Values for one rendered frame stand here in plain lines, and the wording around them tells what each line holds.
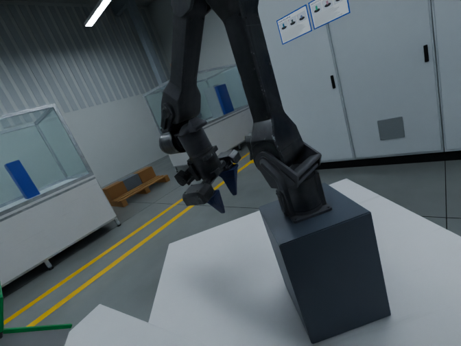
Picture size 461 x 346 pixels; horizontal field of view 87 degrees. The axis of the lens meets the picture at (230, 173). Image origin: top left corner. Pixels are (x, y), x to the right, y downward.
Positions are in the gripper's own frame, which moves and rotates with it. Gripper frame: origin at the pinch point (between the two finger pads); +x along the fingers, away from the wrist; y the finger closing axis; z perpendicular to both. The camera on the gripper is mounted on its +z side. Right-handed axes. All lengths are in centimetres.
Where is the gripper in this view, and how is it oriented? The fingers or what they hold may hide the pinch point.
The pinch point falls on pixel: (223, 192)
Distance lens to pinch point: 58.7
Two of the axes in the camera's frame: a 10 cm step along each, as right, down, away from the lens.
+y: -4.2, 5.5, -7.2
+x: 4.2, 8.2, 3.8
